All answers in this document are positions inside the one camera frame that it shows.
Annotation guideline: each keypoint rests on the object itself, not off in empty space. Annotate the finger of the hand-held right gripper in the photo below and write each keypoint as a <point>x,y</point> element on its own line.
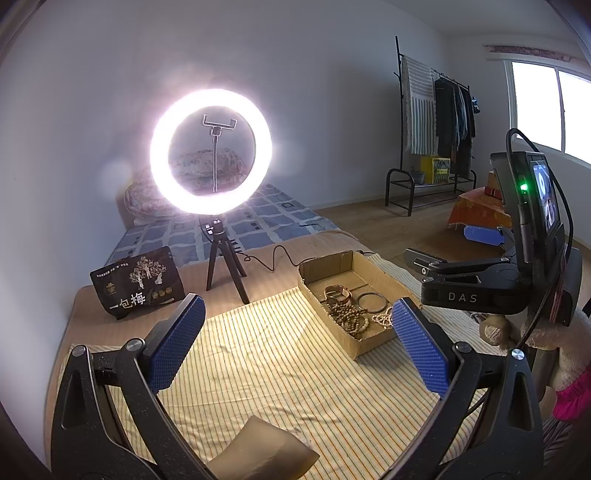
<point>485,234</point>
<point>415,258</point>

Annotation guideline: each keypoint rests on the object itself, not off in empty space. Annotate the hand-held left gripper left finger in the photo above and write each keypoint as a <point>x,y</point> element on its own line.
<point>180,341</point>

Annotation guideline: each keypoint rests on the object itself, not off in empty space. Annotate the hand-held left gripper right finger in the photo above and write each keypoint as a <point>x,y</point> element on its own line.
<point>420,341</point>

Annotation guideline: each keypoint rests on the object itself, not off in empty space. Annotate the thin black bangle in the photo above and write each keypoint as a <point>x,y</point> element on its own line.
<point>359,302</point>

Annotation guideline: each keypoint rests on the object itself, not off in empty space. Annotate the cardboard box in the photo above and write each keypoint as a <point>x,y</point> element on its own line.
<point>323,273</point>

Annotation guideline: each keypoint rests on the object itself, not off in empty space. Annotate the black snack bag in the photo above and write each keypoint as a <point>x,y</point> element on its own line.
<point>134,286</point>

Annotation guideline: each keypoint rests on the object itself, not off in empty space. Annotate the black clothes rack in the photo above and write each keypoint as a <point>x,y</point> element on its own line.
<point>398,184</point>

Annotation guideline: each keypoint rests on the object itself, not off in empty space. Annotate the small grey pot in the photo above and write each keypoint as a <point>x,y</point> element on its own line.
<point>418,177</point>

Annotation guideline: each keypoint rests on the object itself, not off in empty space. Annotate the yellow box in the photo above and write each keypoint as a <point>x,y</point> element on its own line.
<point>435,170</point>

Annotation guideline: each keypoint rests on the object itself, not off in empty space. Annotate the wooden bangle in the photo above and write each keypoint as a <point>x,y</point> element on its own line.
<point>333,291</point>

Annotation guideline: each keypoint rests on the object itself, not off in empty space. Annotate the black tripod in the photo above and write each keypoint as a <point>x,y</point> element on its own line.
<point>217,258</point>

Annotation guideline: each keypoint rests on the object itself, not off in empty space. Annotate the yellow striped cloth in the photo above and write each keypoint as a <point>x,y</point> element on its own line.
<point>277,369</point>

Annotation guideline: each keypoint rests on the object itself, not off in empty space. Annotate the tan bed sheet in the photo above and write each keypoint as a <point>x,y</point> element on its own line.
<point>277,286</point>

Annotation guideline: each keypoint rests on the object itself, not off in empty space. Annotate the dark hanging clothes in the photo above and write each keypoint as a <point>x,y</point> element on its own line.
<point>455,120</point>

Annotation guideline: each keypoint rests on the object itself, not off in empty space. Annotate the window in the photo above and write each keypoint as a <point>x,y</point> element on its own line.
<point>535,106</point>

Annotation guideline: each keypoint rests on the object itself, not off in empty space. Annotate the striped hanging towel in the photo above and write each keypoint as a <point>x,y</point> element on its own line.
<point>418,110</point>

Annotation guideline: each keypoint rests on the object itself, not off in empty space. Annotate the blue checked bed sheet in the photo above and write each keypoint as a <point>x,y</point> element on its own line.
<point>277,217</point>

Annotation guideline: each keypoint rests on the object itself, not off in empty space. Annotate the floral pillow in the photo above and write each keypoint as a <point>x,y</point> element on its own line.
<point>138,198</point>

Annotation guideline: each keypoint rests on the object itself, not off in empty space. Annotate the person's striped clothing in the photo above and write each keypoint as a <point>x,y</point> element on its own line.
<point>561,438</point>

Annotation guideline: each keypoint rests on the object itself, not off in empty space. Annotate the phone holder on pole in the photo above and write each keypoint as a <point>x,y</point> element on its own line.
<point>215,152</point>

